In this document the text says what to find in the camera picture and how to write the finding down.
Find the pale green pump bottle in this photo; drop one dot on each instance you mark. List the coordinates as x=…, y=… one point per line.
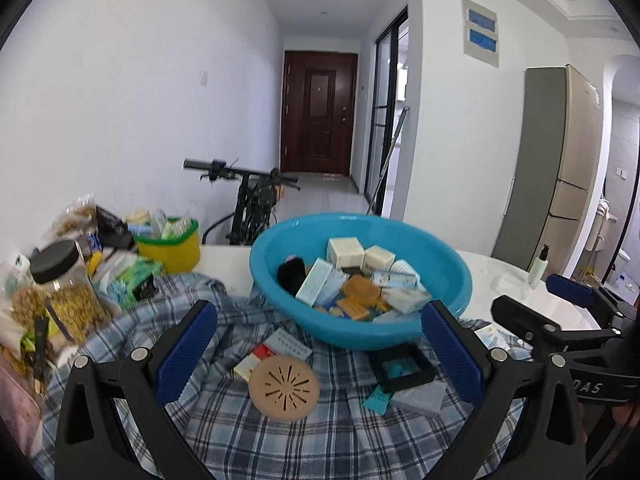
x=537, y=270

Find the black framed glass door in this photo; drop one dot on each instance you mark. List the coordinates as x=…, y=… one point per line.
x=385, y=110

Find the green printed packet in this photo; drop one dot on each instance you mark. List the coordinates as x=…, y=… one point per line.
x=135, y=280

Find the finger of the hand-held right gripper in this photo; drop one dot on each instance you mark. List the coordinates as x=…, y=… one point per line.
x=570, y=287
x=525, y=317

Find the clear jar with black lid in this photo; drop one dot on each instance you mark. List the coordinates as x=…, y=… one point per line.
x=70, y=300

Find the black bicycle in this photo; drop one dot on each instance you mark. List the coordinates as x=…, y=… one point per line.
x=255, y=205

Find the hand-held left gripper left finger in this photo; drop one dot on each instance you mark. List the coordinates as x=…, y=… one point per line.
x=185, y=355

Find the cream soap box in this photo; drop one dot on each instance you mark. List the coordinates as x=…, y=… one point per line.
x=379, y=260
x=345, y=252

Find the white red card box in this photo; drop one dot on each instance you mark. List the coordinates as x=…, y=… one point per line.
x=290, y=345

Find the black pouch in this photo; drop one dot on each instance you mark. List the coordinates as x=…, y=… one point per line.
x=115, y=230

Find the blue plastic basin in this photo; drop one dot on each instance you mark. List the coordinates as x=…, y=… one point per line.
x=300, y=234

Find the white blue flat box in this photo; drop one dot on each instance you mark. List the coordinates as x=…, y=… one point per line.
x=395, y=280

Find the beige refrigerator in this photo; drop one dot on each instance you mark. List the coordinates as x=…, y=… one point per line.
x=545, y=170

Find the light blue white packet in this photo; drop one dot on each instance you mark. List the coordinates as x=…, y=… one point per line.
x=492, y=337

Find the brown wooden door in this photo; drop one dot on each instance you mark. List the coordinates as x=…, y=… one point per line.
x=320, y=115

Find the dried noodle bag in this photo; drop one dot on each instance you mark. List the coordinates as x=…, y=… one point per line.
x=75, y=217

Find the black plush toy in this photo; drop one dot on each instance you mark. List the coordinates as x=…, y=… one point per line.
x=291, y=275

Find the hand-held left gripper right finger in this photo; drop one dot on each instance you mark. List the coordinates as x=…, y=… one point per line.
x=452, y=355

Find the teal sachet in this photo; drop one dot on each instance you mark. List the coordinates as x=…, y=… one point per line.
x=377, y=400

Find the pink cloth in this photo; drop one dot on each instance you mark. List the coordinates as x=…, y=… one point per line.
x=17, y=405

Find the grey flat box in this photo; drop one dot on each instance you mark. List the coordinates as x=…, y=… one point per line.
x=420, y=397

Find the red white small box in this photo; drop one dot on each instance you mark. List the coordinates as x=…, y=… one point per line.
x=250, y=365

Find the yellow plastic basket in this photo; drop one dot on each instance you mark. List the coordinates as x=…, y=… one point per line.
x=170, y=252

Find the blue plaid cloth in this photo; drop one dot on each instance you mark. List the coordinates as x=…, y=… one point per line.
x=300, y=440

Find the black tray with teal insert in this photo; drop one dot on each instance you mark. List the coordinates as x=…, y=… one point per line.
x=385, y=377

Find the orange soap bar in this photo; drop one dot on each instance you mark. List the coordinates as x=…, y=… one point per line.
x=352, y=309
x=361, y=290

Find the white appliance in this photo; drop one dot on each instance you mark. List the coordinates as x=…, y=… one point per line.
x=599, y=227

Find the long white teal box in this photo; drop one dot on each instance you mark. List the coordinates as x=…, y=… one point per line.
x=314, y=282

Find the grey electrical panel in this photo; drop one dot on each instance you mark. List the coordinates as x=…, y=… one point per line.
x=481, y=32

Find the round beige perforated lid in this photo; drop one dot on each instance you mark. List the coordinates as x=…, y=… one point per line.
x=284, y=387

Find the grey mop pole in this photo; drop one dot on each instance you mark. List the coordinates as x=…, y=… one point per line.
x=390, y=155

